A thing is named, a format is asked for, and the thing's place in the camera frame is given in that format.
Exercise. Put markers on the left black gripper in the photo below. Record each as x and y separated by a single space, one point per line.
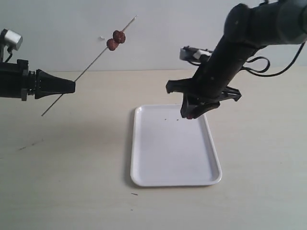
16 81

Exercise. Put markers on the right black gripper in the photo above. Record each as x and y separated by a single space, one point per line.
210 78

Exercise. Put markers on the thin metal skewer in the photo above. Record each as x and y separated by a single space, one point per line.
105 49

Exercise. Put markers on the dark red fruit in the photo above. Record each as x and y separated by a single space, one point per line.
119 37

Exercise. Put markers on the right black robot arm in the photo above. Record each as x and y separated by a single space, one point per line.
246 31

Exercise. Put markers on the white rectangular plastic tray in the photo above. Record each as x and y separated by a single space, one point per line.
170 151

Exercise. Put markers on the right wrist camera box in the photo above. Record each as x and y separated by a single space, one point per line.
194 55

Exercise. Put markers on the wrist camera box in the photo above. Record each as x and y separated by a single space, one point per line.
11 40
194 55

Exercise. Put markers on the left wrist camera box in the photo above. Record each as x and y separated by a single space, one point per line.
11 40

